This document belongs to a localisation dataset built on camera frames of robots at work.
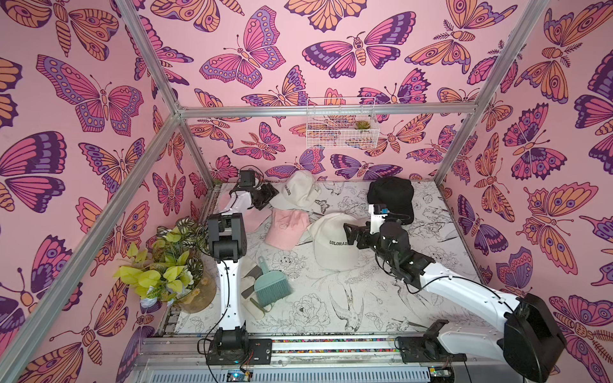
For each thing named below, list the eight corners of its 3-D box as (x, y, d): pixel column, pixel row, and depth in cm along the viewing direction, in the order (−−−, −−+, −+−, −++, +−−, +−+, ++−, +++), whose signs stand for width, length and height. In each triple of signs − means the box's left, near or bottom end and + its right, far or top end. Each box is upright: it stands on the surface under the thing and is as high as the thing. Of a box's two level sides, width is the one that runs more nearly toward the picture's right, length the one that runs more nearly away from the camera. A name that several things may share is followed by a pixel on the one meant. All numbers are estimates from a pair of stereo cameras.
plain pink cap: (266, 250, 99) (265, 243, 95) (271, 215, 110) (270, 208, 107) (309, 249, 99) (308, 243, 95) (309, 215, 110) (309, 208, 107)
